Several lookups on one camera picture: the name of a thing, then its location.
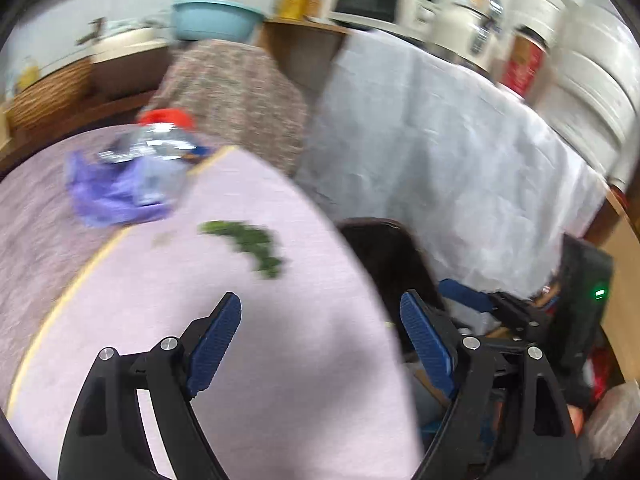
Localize yellow soap dispenser bottle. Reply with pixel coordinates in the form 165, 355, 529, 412
14, 56, 40, 94

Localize red plastic item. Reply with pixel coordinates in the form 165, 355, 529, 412
137, 108, 195, 130

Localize black trash bin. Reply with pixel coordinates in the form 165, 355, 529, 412
337, 218, 445, 356

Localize brass faucet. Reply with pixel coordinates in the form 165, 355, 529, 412
76, 16, 106, 47

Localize purple striped tablecloth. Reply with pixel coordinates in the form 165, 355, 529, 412
1, 127, 422, 479

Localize brown white pot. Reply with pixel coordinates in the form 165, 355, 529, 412
90, 27, 171, 100

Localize stacked white paper bowls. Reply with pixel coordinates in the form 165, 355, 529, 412
508, 0, 639, 191

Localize green vegetable scraps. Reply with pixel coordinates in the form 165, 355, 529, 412
198, 220, 283, 280

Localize woven brown sink bowl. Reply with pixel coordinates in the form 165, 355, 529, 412
6, 58, 92, 130

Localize dark wooden counter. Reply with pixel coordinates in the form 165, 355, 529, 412
1, 18, 349, 176

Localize red paper cup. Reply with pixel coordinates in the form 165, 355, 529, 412
499, 26, 548, 98

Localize white cloth cover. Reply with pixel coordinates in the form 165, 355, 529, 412
295, 32, 606, 297

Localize purple foil snack bag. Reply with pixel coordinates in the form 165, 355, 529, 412
65, 122, 213, 226

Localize floral brown cloth cover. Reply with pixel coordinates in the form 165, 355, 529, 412
142, 39, 308, 177

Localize white electric kettle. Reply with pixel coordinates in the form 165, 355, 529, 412
426, 0, 503, 77

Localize light blue plastic basin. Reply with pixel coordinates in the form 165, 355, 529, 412
171, 0, 265, 44

